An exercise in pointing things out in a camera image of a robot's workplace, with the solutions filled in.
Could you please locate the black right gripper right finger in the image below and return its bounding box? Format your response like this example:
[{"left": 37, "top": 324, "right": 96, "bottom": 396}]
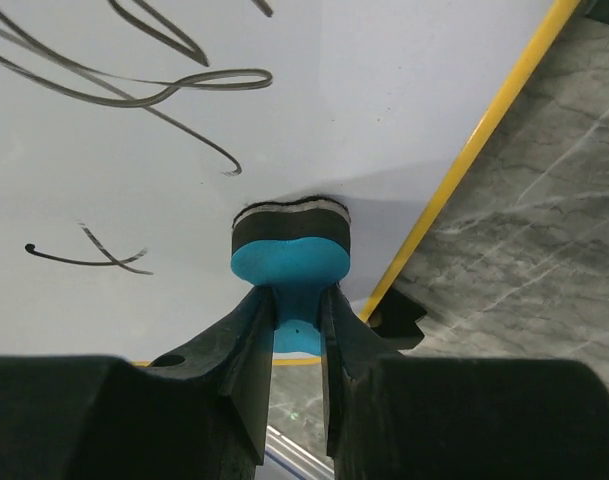
[{"left": 319, "top": 286, "right": 609, "bottom": 479}]

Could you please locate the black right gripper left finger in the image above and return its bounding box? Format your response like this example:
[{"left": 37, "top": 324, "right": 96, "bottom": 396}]
[{"left": 0, "top": 287, "right": 275, "bottom": 479}]

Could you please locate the blue bone-shaped eraser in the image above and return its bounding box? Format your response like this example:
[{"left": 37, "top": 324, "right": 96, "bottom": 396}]
[{"left": 230, "top": 196, "right": 351, "bottom": 357}]

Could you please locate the black whiteboard clip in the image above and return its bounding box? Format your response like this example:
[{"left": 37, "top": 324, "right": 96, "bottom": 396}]
[{"left": 367, "top": 288, "right": 427, "bottom": 350}]

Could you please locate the yellow-framed whiteboard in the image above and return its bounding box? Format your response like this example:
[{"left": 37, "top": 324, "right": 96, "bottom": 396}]
[{"left": 0, "top": 1, "right": 576, "bottom": 361}]

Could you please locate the aluminium table edge rail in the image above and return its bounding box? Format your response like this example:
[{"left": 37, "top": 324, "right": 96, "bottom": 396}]
[{"left": 255, "top": 426, "right": 334, "bottom": 480}]

